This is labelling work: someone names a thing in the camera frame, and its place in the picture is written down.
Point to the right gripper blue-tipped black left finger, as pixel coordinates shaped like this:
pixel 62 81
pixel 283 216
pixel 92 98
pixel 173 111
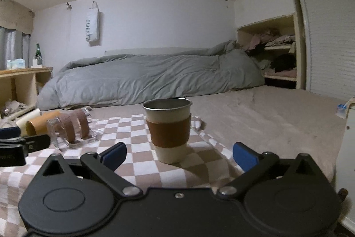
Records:
pixel 101 167

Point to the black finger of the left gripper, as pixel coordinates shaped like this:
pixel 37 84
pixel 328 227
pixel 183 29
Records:
pixel 15 149

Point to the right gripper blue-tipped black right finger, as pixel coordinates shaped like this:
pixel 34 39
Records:
pixel 255 166

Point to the cream cup with brown sleeve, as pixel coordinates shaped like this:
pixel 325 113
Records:
pixel 169 122

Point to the cream white cup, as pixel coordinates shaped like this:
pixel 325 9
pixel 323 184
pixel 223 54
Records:
pixel 26 119

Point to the bamboo wooden cup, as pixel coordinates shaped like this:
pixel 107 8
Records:
pixel 37 125

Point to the crumpled cloth in shelf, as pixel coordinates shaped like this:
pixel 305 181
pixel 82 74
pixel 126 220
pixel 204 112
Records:
pixel 12 106

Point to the clear mug with woven bands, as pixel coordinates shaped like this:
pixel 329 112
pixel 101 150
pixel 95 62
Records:
pixel 74 129

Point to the checkered brown white cloth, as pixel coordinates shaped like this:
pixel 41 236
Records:
pixel 207 164

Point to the wooden low shelf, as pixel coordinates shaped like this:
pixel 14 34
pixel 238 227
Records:
pixel 21 85

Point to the tissue pack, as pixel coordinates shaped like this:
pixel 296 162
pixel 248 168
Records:
pixel 16 64

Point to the white box on shelf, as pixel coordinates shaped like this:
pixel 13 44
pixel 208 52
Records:
pixel 36 64

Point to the green glass bottle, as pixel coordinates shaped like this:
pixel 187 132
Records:
pixel 38 55

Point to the grey duvet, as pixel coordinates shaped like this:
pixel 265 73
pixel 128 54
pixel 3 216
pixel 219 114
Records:
pixel 130 79

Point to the pile of folded clothes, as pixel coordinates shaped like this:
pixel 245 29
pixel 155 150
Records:
pixel 275 53

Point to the grey curtain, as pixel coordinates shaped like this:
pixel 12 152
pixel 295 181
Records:
pixel 13 45

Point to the wooden clothes shelf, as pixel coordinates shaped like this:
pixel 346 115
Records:
pixel 286 24

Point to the beige patterned valance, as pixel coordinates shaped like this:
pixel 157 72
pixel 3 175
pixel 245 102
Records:
pixel 15 16

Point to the white hanging bag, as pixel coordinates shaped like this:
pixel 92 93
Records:
pixel 92 23

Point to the white sliding door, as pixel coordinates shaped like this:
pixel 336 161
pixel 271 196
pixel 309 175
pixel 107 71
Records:
pixel 329 35

